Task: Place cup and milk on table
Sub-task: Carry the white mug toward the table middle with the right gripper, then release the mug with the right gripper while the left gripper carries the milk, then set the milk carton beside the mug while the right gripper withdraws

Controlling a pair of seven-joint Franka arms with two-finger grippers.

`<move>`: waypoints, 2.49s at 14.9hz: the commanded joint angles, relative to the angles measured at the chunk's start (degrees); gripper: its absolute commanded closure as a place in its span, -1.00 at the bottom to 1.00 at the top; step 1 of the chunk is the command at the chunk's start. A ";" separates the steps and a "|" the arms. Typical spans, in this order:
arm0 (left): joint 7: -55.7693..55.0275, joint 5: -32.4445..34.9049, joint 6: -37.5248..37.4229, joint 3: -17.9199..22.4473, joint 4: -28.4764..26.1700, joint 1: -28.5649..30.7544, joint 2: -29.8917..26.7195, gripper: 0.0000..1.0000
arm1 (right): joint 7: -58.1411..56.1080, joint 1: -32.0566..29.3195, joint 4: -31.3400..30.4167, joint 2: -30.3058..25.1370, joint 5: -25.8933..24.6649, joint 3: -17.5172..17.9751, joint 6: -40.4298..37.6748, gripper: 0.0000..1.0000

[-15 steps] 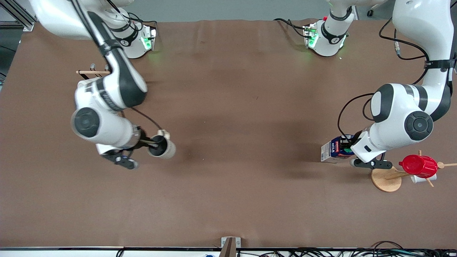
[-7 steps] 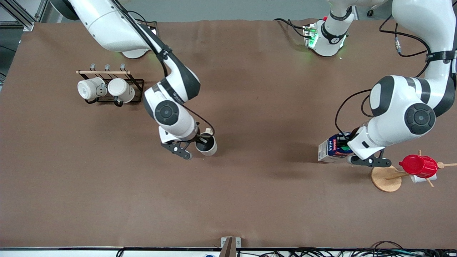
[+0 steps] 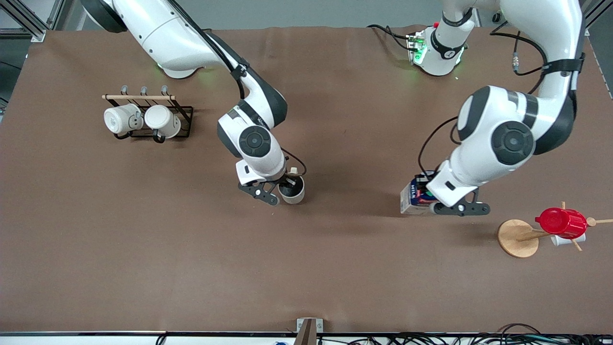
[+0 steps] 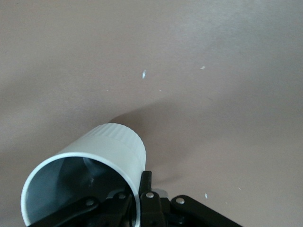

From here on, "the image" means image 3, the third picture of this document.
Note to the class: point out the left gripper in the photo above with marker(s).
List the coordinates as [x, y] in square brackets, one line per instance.
[422, 184]

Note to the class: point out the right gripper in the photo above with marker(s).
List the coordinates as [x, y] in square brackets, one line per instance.
[288, 182]

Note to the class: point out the white mug grey inside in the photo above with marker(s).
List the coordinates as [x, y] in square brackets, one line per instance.
[293, 194]

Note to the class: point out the blue white milk carton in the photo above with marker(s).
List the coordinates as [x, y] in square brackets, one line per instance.
[411, 201]

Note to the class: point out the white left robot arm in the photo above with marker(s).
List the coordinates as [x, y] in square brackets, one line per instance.
[512, 139]

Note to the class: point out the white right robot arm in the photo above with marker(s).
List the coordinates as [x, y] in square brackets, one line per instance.
[191, 45]

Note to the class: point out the red plastic cup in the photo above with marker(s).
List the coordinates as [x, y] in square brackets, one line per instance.
[562, 223]

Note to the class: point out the small white cup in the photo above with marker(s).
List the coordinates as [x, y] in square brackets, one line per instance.
[560, 241]

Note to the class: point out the wooden mug tree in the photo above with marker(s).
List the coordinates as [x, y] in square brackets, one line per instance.
[515, 238]

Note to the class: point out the brown table cover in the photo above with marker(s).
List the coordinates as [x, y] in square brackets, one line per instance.
[335, 263]

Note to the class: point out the white hanging mug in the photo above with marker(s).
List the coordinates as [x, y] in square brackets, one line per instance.
[119, 119]
[163, 120]

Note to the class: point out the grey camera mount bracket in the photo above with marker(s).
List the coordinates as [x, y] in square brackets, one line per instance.
[309, 328]

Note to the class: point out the aluminium frame profile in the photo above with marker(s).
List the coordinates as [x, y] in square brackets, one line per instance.
[26, 21]
[596, 12]

